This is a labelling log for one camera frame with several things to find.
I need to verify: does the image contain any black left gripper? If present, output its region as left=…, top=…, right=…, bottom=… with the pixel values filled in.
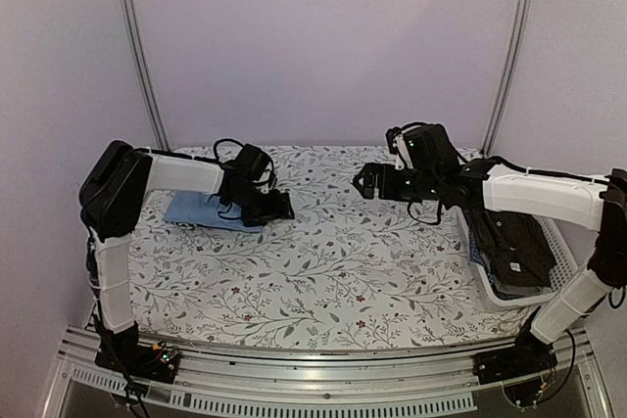
left=229, top=185, right=294, bottom=227

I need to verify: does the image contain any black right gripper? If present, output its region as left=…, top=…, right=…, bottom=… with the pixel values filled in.
left=354, top=163, right=441, bottom=203

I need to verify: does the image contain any light blue long sleeve shirt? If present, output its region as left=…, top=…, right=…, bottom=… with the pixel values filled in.
left=164, top=191, right=263, bottom=233

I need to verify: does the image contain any red black plaid shirt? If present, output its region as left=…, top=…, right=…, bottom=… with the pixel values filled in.
left=172, top=222, right=196, bottom=229

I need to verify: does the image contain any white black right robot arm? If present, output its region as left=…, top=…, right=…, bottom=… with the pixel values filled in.
left=352, top=122, right=626, bottom=375

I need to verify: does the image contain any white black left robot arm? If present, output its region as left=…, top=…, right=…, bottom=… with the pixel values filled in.
left=78, top=140, right=295, bottom=373

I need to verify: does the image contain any floral patterned table cloth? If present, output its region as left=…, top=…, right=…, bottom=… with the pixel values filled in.
left=97, top=144, right=562, bottom=351

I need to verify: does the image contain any blue checked shirt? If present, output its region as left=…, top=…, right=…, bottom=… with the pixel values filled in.
left=461, top=218, right=516, bottom=301

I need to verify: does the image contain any black striped shirt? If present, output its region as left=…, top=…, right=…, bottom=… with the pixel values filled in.
left=464, top=209, right=556, bottom=288

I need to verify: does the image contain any white plastic laundry basket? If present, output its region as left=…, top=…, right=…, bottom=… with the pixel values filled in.
left=457, top=209, right=578, bottom=311

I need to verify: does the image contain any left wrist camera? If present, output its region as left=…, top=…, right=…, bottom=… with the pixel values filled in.
left=257, top=169, right=277, bottom=194

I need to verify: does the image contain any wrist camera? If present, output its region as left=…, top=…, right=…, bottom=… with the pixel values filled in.
left=385, top=124, right=414, bottom=170
left=257, top=169, right=277, bottom=194

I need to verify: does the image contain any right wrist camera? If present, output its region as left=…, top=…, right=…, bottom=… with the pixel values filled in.
left=385, top=124, right=414, bottom=170

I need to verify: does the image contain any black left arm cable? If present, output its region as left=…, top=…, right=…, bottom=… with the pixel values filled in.
left=213, top=138, right=256, bottom=164

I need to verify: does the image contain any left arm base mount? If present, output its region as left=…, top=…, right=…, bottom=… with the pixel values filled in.
left=95, top=341, right=180, bottom=384

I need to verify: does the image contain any aluminium front rail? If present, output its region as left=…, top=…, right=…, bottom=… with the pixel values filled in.
left=42, top=327, right=614, bottom=417

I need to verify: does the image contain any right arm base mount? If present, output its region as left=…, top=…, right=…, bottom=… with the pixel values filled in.
left=472, top=341, right=557, bottom=385

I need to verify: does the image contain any right aluminium frame post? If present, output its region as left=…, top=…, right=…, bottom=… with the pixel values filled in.
left=481, top=0, right=532, bottom=156

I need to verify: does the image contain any aluminium frame post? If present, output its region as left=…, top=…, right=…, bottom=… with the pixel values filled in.
left=481, top=0, right=532, bottom=156
left=120, top=0, right=170, bottom=151

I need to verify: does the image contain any left aluminium frame post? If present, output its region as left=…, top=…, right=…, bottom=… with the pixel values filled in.
left=120, top=0, right=170, bottom=151

